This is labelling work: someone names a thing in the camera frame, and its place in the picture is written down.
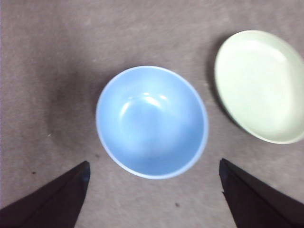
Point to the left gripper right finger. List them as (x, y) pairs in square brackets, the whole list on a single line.
[(254, 202)]

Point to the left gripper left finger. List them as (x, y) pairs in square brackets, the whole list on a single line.
[(54, 204)]

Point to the green round plate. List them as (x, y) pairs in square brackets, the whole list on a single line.
[(261, 90)]

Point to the blue ribbed bowl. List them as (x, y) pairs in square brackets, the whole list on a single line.
[(152, 128)]

